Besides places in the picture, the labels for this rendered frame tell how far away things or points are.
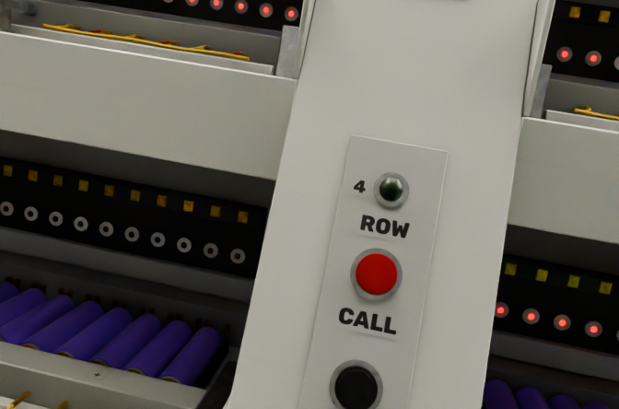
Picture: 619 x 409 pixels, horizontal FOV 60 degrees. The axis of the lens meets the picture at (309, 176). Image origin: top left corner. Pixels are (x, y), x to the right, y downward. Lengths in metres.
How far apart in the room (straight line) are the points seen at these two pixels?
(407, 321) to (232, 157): 0.10
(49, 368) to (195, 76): 0.16
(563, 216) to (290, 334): 0.12
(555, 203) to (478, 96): 0.05
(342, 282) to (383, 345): 0.03
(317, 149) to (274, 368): 0.09
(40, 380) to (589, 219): 0.26
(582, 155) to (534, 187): 0.02
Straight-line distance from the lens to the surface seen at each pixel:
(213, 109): 0.24
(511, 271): 0.39
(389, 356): 0.22
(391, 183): 0.21
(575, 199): 0.24
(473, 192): 0.22
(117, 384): 0.29
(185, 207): 0.40
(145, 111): 0.25
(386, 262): 0.21
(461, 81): 0.23
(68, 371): 0.31
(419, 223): 0.22
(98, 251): 0.43
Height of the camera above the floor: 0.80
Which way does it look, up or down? 9 degrees up
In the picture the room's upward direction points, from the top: 12 degrees clockwise
